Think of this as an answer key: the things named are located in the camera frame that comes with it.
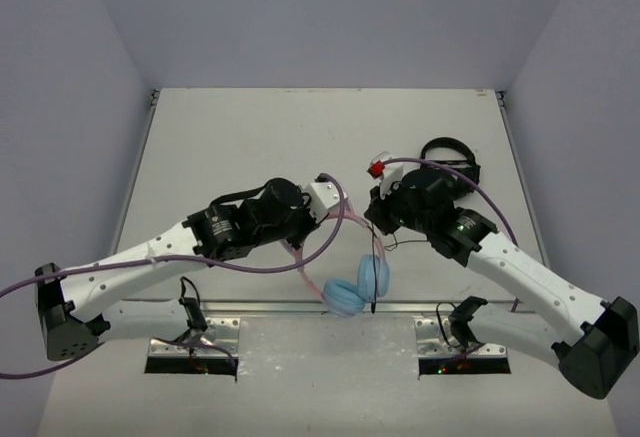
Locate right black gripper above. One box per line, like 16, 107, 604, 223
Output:
365, 177, 432, 236

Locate pink blue cat-ear headphones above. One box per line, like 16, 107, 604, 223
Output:
282, 196, 392, 318

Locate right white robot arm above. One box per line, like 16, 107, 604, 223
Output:
365, 158, 639, 400

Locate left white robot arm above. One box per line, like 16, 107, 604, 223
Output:
34, 178, 343, 362

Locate black over-ear headphones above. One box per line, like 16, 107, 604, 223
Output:
420, 137, 481, 199

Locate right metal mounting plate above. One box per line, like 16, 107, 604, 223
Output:
414, 314, 507, 360

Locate metal mounting plate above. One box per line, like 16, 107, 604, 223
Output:
414, 314, 507, 360
148, 315, 242, 358

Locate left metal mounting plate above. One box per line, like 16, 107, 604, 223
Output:
148, 315, 242, 358

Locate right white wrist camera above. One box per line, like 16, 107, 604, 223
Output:
367, 151, 404, 199

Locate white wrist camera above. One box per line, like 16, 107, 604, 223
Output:
303, 173, 349, 223
367, 151, 404, 199

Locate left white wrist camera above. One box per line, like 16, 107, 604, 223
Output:
303, 173, 349, 223

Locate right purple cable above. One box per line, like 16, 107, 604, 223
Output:
384, 156, 521, 313

